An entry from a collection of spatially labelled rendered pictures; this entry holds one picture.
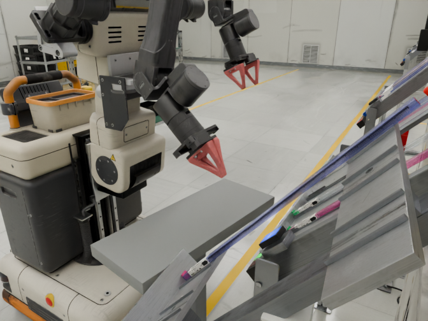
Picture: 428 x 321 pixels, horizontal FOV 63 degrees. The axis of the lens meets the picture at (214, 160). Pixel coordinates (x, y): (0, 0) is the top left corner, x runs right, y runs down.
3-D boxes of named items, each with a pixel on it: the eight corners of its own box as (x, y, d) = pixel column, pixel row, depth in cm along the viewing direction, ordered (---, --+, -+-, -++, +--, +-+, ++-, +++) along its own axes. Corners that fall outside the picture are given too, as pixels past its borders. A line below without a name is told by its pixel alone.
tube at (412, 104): (186, 280, 69) (181, 276, 69) (189, 276, 70) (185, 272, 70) (421, 105, 41) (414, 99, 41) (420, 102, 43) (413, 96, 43)
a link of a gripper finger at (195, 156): (245, 160, 73) (217, 125, 74) (229, 172, 67) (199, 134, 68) (225, 176, 77) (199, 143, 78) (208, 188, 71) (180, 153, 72)
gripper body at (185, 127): (221, 130, 74) (200, 103, 75) (195, 143, 66) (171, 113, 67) (203, 147, 78) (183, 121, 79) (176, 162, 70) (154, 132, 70)
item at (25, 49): (18, 87, 658) (9, 45, 630) (39, 83, 695) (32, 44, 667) (41, 90, 630) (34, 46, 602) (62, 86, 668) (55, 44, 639)
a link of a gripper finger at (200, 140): (240, 164, 71) (211, 128, 72) (223, 176, 66) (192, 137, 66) (220, 180, 75) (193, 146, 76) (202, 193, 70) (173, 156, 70)
